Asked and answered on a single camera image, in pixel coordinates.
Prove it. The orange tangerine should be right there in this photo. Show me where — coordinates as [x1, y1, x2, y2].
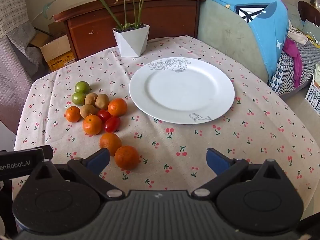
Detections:
[99, 133, 122, 157]
[82, 115, 103, 135]
[114, 146, 140, 170]
[65, 106, 81, 122]
[108, 98, 127, 116]

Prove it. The red cherry tomato front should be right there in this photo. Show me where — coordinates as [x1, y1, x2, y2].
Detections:
[104, 116, 120, 133]

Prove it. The red cherry tomato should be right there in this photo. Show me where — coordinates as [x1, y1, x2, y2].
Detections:
[104, 116, 120, 133]
[97, 109, 112, 124]

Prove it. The red cherry tomato back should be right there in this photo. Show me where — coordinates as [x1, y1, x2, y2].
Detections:
[97, 109, 112, 124]

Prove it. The brown kiwi lower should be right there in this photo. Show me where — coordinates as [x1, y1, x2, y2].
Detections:
[80, 105, 98, 119]

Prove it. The brown kiwi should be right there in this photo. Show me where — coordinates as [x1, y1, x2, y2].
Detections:
[85, 93, 98, 106]
[95, 94, 110, 110]
[80, 105, 98, 119]

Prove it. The black GenRobot device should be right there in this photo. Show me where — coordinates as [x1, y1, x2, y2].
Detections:
[1, 145, 53, 238]

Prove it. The brown kiwi right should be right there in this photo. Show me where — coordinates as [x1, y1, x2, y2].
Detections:
[95, 94, 110, 110]

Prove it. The brown kiwi left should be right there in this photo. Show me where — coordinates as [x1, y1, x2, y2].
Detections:
[85, 93, 98, 106]

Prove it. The green plum front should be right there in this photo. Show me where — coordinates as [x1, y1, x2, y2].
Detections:
[72, 92, 86, 106]

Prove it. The green plum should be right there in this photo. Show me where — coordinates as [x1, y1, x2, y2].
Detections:
[72, 92, 86, 106]
[75, 81, 91, 94]

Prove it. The green plum back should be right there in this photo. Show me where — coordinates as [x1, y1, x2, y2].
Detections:
[75, 81, 91, 94]

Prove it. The white floral ceramic plate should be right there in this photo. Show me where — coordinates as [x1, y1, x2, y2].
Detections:
[129, 57, 235, 125]

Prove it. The houndstooth patterned fabric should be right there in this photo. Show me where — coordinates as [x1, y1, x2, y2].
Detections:
[268, 41, 319, 95]

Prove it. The white plastic basket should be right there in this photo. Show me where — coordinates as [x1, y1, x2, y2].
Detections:
[305, 75, 320, 115]

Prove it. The checked fabric sofa cover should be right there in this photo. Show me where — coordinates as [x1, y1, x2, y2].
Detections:
[1, 0, 43, 133]

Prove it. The cardboard box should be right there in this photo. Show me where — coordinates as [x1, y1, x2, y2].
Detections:
[30, 22, 75, 72]

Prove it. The white geometric plant pot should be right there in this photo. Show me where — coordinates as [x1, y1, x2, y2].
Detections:
[112, 24, 150, 58]

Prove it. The dark red wooden cabinet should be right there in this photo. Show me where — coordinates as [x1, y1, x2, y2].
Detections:
[53, 0, 207, 61]

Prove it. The grey green sofa armrest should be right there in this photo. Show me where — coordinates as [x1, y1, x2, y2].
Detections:
[197, 0, 268, 83]

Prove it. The blue cartoon blanket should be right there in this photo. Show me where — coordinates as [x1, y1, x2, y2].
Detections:
[212, 0, 289, 82]

